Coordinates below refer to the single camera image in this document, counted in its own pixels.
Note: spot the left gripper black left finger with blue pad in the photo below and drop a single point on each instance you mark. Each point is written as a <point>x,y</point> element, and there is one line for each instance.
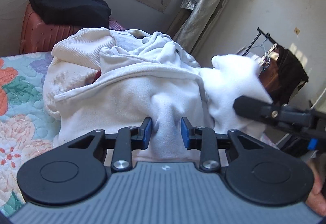
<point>125,141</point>

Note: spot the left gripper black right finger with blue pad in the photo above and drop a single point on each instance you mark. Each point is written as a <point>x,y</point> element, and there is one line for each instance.
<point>207,142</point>

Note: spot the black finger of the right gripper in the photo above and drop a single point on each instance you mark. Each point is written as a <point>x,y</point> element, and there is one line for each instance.
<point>270,114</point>

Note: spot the white sweatshirt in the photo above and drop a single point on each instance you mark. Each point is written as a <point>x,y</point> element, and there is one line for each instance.
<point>153,77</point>

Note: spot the black clothes rack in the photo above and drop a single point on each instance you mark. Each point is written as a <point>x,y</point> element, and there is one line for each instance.
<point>258,49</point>

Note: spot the person's right hand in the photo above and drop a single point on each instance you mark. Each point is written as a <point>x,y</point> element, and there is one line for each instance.
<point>316,200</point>

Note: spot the brown hanging garment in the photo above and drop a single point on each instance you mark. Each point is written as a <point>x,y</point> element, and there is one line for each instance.
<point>284,76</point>

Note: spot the cream knitted garment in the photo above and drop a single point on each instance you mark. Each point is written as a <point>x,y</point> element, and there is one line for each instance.
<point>73,66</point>

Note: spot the floral quilted bedspread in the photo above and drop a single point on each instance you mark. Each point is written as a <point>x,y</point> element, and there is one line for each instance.
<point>27,130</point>

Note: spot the pink hard suitcase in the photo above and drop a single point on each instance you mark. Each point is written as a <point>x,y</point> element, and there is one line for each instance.
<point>37,36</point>

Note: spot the black folded garment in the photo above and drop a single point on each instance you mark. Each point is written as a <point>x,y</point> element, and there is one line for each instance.
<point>80,13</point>

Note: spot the beige curtain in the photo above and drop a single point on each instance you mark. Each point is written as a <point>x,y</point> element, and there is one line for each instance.
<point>193,23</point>

